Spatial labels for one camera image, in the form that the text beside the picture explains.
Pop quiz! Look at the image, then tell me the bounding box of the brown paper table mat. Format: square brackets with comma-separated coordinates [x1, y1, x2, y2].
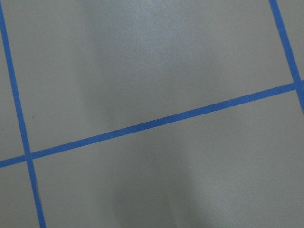
[0, 0, 304, 228]

